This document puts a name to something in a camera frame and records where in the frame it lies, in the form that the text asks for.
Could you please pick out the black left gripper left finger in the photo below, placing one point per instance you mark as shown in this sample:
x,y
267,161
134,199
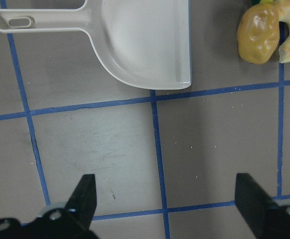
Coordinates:
x,y
71,221

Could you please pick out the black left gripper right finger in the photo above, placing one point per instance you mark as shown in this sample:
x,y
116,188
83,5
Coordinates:
x,y
264,216

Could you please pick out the yellow toy potato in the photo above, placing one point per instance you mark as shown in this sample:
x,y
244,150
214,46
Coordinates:
x,y
258,33

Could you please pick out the beige plastic dustpan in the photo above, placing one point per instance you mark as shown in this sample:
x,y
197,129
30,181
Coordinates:
x,y
141,43

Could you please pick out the yellow green sponge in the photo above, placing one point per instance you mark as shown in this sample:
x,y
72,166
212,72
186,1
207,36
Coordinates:
x,y
255,2

